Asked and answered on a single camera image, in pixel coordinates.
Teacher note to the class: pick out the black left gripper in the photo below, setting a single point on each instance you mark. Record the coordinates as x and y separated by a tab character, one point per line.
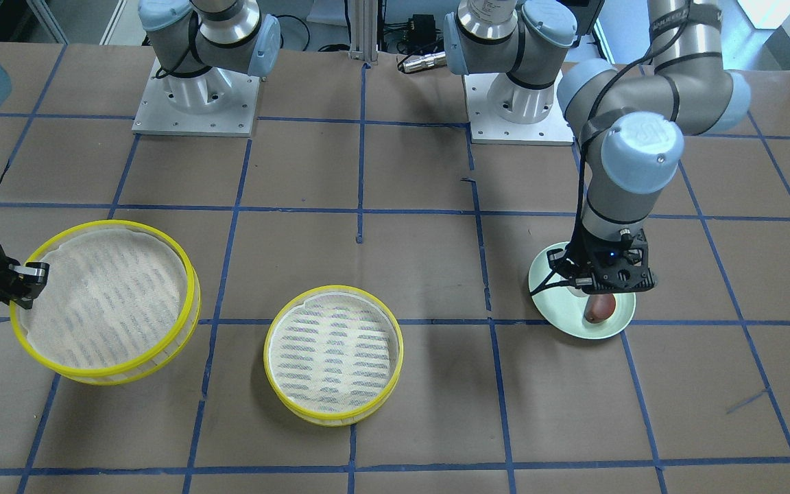
581	252

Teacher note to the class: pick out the yellow steamer layer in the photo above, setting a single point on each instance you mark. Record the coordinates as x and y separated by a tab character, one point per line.
122	300
333	355

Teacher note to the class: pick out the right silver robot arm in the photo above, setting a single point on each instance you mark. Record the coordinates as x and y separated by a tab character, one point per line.
207	52

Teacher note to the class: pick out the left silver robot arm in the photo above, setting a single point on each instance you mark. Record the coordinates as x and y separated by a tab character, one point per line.
630	131

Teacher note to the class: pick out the brown bun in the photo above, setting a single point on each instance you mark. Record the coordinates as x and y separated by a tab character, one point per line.
600	307

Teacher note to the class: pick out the light green plate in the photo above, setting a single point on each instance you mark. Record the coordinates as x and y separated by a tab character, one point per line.
564	308

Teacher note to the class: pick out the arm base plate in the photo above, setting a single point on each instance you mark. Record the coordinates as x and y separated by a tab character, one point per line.
220	103
501	112

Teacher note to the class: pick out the aluminium frame post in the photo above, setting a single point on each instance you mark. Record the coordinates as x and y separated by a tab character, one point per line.
364	24

